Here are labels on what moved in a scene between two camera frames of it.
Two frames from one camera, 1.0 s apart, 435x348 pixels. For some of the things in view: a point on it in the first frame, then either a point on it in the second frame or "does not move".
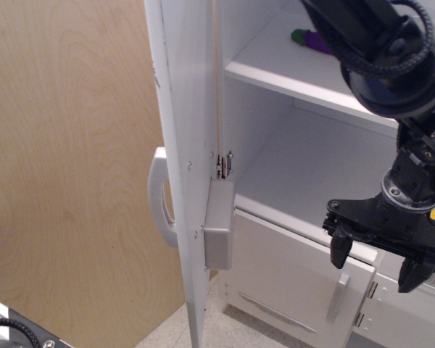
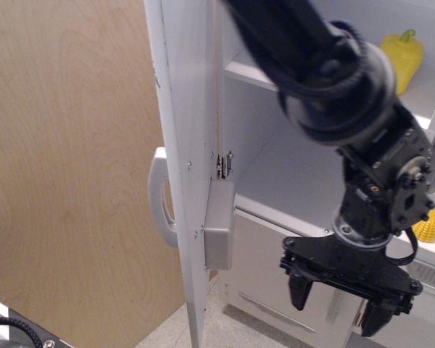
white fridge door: [182, 42] does not move
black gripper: [425, 236] -> [370, 273]
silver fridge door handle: [167, 228] does not move
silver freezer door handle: [339, 293] does not move
